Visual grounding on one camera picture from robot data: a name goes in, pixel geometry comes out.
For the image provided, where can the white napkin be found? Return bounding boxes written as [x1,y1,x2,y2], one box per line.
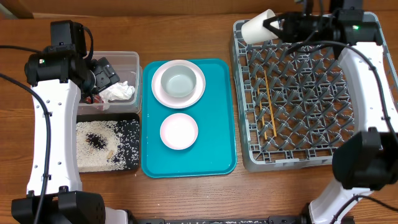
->
[99,81,136,102]

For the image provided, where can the red snack wrapper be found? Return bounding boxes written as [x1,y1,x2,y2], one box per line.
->
[82,95,104,110]

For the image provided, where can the pale green paper cup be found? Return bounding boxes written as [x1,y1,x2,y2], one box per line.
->
[241,9,278,44]

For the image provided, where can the wooden chopstick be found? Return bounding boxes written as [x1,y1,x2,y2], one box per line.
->
[255,75,267,140]
[264,69,277,138]

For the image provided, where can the pink bowl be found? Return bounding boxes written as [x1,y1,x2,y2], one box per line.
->
[160,113,198,151]

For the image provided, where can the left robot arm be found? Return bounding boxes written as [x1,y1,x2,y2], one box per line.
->
[11,21,136,223]

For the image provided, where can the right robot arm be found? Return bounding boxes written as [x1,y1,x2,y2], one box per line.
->
[260,1,397,223]

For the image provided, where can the grey dishwasher rack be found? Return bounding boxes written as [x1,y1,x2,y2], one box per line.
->
[229,11,398,172]

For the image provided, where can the clear plastic storage bin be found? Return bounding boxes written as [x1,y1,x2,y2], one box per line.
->
[77,51,142,115]

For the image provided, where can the spilled rice pile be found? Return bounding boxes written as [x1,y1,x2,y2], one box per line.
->
[76,119,141,173]

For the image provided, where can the grey shallow bowl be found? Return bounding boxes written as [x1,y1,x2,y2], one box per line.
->
[161,65,197,98]

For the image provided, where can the white round plate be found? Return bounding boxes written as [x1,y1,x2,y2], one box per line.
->
[151,60,206,109]

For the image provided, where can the black plastic tray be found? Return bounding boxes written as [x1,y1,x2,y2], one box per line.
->
[76,112,141,174]

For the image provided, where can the teal serving tray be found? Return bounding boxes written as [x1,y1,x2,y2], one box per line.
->
[141,58,237,178]

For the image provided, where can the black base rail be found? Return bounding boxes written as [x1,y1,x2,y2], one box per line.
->
[137,215,309,224]

